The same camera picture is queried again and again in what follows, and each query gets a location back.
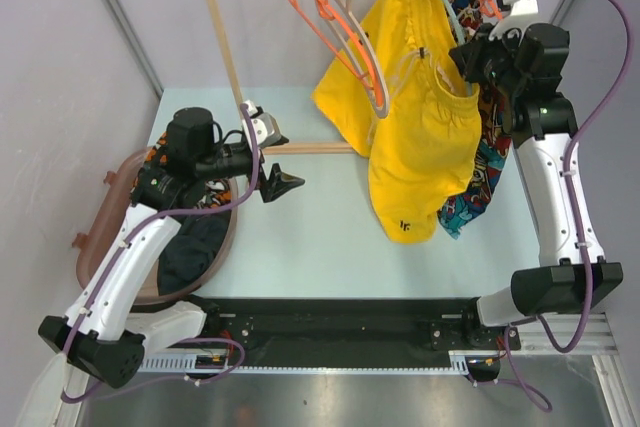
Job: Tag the camouflage orange shorts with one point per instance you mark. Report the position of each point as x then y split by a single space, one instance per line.
155 186

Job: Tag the dark navy garment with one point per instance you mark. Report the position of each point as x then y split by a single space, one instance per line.
192 251

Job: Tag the mint green hanger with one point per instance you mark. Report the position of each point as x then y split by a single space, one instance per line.
452 22

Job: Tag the comic print shorts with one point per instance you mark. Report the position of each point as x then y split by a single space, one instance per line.
491 154

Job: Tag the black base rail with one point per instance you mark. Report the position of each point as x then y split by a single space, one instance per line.
354 332

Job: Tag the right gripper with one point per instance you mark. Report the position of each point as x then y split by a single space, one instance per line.
470 57

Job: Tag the orange hanger left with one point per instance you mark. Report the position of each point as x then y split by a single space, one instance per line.
340 32

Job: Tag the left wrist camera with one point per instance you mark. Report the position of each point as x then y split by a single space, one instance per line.
256 122

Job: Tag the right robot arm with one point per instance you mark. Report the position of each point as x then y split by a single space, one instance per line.
524 66

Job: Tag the beige wooden hanger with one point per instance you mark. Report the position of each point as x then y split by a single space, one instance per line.
357 37

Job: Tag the white cable duct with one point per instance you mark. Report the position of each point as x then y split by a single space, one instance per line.
209 361

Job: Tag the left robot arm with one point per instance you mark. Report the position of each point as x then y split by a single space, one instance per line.
191 172

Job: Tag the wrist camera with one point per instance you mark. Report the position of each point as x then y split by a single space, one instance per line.
518 15
256 122

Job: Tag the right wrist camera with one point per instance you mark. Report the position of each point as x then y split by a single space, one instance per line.
518 15

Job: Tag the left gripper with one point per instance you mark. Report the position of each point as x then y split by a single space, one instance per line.
277 181

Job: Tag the yellow shorts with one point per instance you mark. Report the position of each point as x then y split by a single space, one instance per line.
423 152

